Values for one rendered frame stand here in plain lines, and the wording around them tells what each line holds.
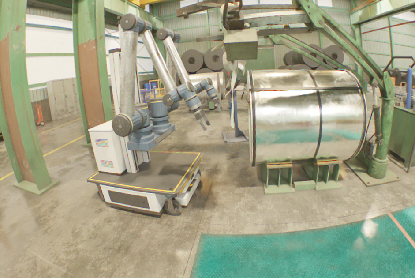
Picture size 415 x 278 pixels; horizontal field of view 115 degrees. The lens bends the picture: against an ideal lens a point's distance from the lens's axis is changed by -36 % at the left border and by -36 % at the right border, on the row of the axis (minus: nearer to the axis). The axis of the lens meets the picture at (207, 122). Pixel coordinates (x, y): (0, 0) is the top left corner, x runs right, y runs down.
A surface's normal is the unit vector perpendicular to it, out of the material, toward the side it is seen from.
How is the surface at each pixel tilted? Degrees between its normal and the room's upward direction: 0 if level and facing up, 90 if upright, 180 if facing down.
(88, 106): 90
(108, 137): 90
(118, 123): 90
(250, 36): 55
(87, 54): 90
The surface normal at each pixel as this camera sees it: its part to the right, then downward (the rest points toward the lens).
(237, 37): -0.18, -0.36
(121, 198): -0.23, 0.26
